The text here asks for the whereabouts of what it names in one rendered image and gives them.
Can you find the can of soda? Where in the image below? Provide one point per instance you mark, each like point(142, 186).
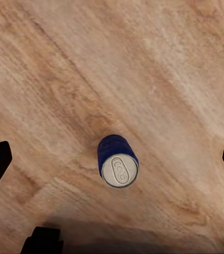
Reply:
point(117, 163)

